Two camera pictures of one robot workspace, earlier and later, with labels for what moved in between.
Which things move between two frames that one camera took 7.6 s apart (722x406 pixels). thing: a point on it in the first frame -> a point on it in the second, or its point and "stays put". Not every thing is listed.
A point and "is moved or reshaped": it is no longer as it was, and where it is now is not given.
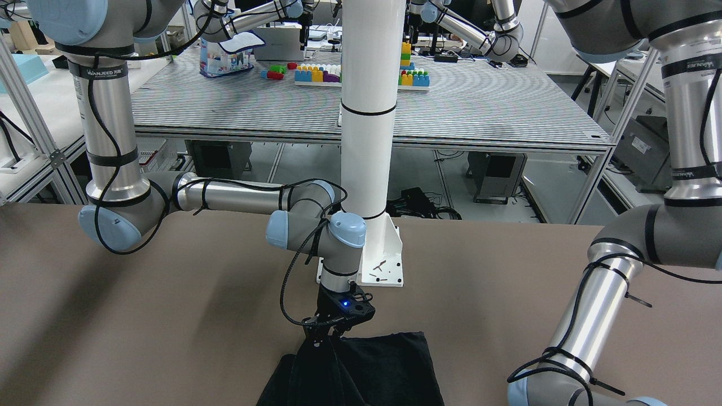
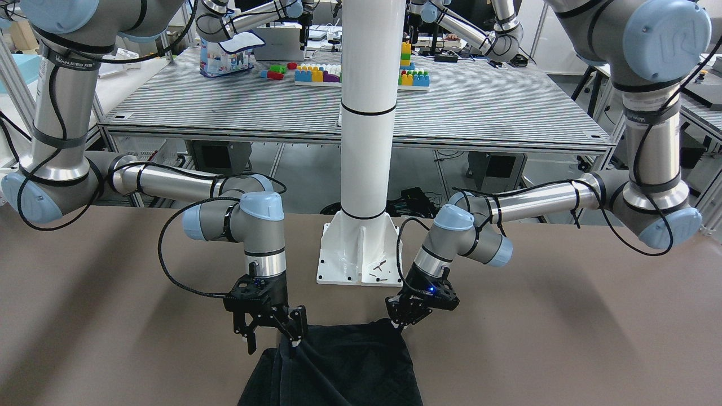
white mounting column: x=373 y=36 stays put
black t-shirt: x=393 y=370 is moved or reshaped
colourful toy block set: x=330 y=75 stays put
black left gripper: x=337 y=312 -> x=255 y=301
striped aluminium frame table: x=469 y=107 stays put
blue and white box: x=233 y=54 stays put
